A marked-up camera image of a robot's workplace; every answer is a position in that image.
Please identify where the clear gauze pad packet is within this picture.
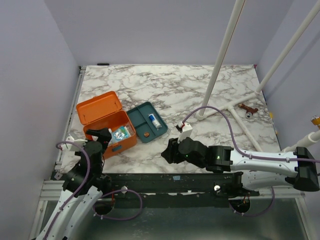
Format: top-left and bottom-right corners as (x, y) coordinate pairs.
(124, 122), (135, 136)

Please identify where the teal divided tray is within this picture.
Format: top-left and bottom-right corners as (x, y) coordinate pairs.
(126, 101), (168, 144)

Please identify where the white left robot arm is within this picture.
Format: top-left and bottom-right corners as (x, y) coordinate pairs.
(37, 128), (112, 240)

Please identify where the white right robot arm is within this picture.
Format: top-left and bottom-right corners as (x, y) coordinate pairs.
(161, 137), (320, 196)

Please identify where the orange medicine kit box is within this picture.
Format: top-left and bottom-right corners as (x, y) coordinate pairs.
(76, 91), (137, 159)

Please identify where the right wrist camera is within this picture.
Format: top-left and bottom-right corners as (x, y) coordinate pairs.
(176, 121), (193, 143)

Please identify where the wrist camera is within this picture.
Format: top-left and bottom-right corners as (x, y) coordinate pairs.
(55, 135), (87, 152)
(176, 121), (193, 143)

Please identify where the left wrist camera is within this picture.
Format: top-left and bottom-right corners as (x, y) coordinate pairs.
(55, 135), (87, 152)

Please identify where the white PVC pipe frame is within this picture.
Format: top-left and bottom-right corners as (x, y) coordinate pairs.
(212, 0), (320, 152)

